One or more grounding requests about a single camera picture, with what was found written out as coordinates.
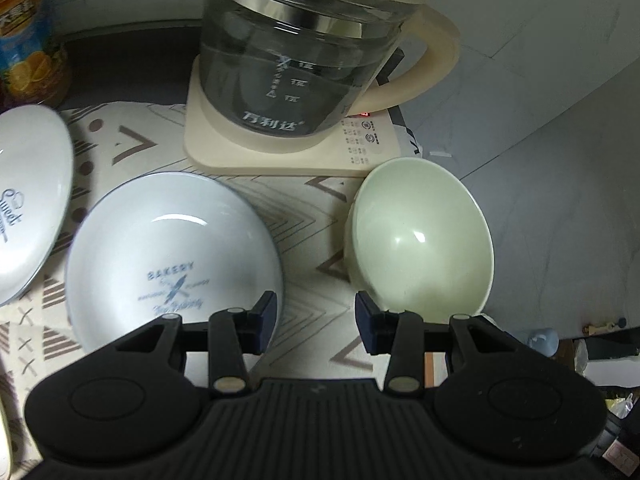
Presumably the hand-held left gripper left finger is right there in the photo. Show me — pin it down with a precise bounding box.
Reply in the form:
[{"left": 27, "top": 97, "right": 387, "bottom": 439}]
[{"left": 114, "top": 290, "right": 279, "bottom": 393}]

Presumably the orange juice bottle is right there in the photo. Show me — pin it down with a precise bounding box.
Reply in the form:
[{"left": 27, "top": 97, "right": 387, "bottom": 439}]
[{"left": 0, "top": 0, "right": 71, "bottom": 111}]

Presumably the cream kettle heating base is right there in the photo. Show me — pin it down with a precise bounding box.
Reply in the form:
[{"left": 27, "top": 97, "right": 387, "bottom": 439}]
[{"left": 184, "top": 55, "right": 401, "bottom": 178}]

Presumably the small white printed plate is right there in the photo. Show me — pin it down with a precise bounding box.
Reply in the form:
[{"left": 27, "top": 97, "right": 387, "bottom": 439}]
[{"left": 65, "top": 171, "right": 285, "bottom": 356}]

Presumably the light blue plastic container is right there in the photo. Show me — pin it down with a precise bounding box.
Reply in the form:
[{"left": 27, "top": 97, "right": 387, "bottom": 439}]
[{"left": 529, "top": 327, "right": 560, "bottom": 358}]

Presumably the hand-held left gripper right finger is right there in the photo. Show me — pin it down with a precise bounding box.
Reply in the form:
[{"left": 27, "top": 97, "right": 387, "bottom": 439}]
[{"left": 354, "top": 291, "right": 521, "bottom": 393}]

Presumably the pale green bowl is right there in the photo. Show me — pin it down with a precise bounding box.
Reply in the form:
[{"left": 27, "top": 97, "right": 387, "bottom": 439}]
[{"left": 346, "top": 156, "right": 496, "bottom": 323}]

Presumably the patterned beige table mat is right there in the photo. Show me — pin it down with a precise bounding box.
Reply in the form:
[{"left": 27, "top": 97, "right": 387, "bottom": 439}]
[{"left": 0, "top": 101, "right": 448, "bottom": 480}]

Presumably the glass kettle with cream handle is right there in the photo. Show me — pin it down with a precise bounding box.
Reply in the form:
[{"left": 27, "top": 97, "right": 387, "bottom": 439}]
[{"left": 197, "top": 0, "right": 462, "bottom": 153}]

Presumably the large white printed plate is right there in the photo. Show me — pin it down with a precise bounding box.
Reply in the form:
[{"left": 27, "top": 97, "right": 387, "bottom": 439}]
[{"left": 0, "top": 105, "right": 75, "bottom": 308}]

